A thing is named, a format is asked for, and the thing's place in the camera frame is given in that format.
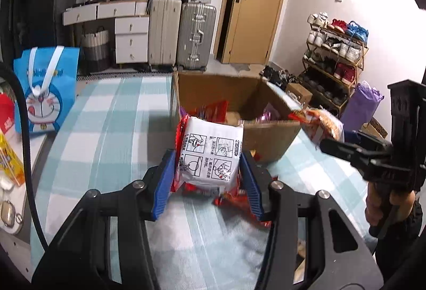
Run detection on black white patterned rug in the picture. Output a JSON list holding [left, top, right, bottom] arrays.
[[76, 72, 174, 82]]

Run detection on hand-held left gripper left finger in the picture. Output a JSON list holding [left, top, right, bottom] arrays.
[[31, 148, 177, 290]]

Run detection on wooden shoe rack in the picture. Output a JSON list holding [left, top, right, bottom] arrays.
[[301, 22, 369, 118]]

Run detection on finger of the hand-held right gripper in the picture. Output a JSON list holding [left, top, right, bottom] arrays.
[[319, 139, 370, 166], [344, 130, 391, 152]]

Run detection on grey white woven basket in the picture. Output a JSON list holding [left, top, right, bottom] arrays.
[[81, 29, 110, 73]]

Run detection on brown cardboard box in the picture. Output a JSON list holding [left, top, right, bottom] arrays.
[[171, 71, 303, 162]]

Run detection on person's right forearm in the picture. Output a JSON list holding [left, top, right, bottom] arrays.
[[374, 204, 426, 264]]

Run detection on purple bag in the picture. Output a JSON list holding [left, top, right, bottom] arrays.
[[339, 80, 385, 134]]

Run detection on orange noodle snack packet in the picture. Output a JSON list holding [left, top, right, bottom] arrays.
[[288, 108, 344, 146]]

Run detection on beige suitcase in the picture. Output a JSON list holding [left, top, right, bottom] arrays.
[[147, 0, 182, 71]]

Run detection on blue cartoon tote bag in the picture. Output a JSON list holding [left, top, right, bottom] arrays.
[[13, 45, 80, 135]]

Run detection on red bag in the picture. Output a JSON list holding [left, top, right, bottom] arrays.
[[0, 92, 15, 134]]

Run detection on white dresser with drawers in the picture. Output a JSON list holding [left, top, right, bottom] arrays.
[[63, 0, 150, 66]]

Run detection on black cable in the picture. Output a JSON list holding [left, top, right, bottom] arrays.
[[0, 62, 49, 252]]

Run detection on shoe rack with shoes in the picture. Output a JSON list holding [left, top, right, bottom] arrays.
[[301, 12, 370, 116]]

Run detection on yellow carton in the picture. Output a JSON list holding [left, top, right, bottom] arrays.
[[0, 134, 25, 186]]

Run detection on small purple snack packet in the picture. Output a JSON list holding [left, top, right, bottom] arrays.
[[256, 103, 282, 124]]

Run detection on wooden door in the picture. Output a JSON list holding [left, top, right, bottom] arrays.
[[220, 0, 292, 65]]

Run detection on small plain cardboard box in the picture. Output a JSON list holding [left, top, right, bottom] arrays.
[[286, 82, 313, 104]]

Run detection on silver suitcase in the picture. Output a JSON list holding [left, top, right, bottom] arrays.
[[176, 1, 218, 73]]

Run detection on printed cardboard box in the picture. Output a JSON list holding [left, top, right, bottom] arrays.
[[361, 117, 388, 141]]

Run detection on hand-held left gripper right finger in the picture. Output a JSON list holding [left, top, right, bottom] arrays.
[[240, 151, 385, 290]]

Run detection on beige earbuds case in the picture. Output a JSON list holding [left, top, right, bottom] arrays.
[[0, 200, 24, 234]]

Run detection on person's right hand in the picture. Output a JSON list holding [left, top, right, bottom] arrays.
[[364, 182, 416, 231]]

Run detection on pile of dark sandals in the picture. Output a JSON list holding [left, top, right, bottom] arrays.
[[261, 65, 300, 89]]

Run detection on white red-edged noodle packet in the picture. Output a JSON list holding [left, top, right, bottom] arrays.
[[170, 114, 244, 197]]

